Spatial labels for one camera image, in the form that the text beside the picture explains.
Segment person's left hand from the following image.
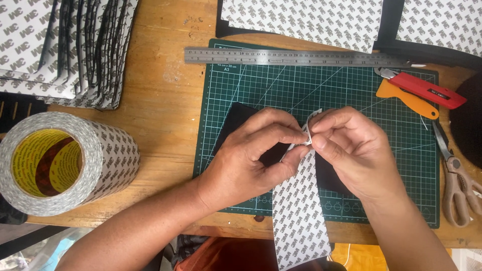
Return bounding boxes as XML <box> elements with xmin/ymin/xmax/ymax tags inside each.
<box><xmin>196</xmin><ymin>107</ymin><xmax>312</xmax><ymax>223</ymax></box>

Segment person's right hand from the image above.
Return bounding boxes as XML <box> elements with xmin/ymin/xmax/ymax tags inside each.
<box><xmin>307</xmin><ymin>106</ymin><xmax>407</xmax><ymax>205</ymax></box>

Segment black foam sheet piece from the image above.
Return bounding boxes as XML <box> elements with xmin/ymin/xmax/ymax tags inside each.
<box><xmin>212</xmin><ymin>102</ymin><xmax>355</xmax><ymax>197</ymax></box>

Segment printed white liner strip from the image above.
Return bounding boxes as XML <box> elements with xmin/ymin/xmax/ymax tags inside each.
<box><xmin>272</xmin><ymin>108</ymin><xmax>333</xmax><ymax>271</ymax></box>

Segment green cutting mat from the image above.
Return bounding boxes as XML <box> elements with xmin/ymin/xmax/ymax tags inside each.
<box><xmin>193</xmin><ymin>38</ymin><xmax>440</xmax><ymax>229</ymax></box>

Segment orange plastic scraper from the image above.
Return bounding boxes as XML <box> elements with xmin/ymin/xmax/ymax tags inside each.
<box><xmin>375</xmin><ymin>78</ymin><xmax>440</xmax><ymax>120</ymax></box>

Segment red utility knife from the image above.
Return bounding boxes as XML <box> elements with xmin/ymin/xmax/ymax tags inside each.
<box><xmin>374</xmin><ymin>67</ymin><xmax>468</xmax><ymax>110</ymax></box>

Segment round black foam piece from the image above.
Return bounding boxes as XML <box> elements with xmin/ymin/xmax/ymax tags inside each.
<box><xmin>449</xmin><ymin>72</ymin><xmax>482</xmax><ymax>170</ymax></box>

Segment steel ruler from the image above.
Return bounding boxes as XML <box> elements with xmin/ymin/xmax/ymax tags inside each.
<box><xmin>184</xmin><ymin>47</ymin><xmax>412</xmax><ymax>69</ymax></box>

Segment large double-sided tape roll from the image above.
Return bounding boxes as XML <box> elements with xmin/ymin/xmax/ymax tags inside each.
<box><xmin>0</xmin><ymin>111</ymin><xmax>141</xmax><ymax>217</ymax></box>

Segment liner-backed black sheet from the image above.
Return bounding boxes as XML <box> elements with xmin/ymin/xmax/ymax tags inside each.
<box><xmin>373</xmin><ymin>0</ymin><xmax>482</xmax><ymax>72</ymax></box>
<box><xmin>215</xmin><ymin>0</ymin><xmax>385</xmax><ymax>54</ymax></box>

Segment clear plastic bag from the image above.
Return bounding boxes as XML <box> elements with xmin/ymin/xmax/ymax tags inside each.
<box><xmin>0</xmin><ymin>226</ymin><xmax>95</xmax><ymax>271</ymax></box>

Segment black tray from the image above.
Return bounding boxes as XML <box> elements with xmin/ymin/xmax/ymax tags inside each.
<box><xmin>0</xmin><ymin>92</ymin><xmax>50</xmax><ymax>134</ymax></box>

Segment stack of liner-backed black sheets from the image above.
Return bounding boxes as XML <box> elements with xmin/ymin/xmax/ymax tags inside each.
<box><xmin>0</xmin><ymin>0</ymin><xmax>140</xmax><ymax>111</ymax></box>

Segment beige-handled scissors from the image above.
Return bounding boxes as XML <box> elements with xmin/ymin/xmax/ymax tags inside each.
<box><xmin>432</xmin><ymin>120</ymin><xmax>482</xmax><ymax>229</ymax></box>

